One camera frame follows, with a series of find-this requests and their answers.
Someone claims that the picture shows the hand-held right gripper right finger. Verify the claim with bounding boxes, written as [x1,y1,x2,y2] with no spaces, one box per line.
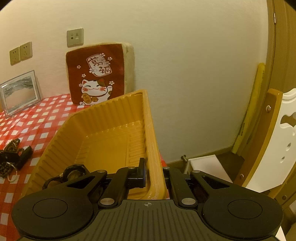
[162,166,234,207]

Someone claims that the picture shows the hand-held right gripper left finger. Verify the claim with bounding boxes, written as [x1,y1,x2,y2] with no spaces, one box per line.
[59,158,147,208]

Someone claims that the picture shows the yellow plastic tray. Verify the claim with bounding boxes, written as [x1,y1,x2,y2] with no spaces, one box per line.
[23,89,167,200]

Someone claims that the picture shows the black wristwatch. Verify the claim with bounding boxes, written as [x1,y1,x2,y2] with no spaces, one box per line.
[42,163,86,189]

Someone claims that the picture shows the brown bead necklace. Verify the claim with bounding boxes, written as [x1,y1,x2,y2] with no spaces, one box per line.
[0,138,22,179]

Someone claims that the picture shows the white box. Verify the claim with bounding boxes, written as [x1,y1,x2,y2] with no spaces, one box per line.
[184,155,234,183]

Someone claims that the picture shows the wooden chair white backrest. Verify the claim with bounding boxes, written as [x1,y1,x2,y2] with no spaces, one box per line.
[236,88,296,207]

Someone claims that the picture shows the yellow board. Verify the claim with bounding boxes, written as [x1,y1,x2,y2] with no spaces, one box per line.
[232,62,266,154]

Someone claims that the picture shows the red white checkered tablecloth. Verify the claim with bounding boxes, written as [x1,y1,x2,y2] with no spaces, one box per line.
[0,93,170,241]

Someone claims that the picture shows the red cat print cushion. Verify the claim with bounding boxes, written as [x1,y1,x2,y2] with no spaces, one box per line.
[65,42,135,106]

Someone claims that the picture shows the black strap bracelet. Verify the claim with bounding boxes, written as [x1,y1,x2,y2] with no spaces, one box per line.
[0,146,33,170]

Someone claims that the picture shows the silver picture frame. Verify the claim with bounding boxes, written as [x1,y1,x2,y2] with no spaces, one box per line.
[0,70,41,119]

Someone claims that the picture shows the beige wall socket round holes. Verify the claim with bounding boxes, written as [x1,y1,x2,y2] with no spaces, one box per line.
[67,28,84,48]

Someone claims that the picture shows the brown door frame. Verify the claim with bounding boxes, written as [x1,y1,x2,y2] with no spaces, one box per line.
[238,0,296,160]

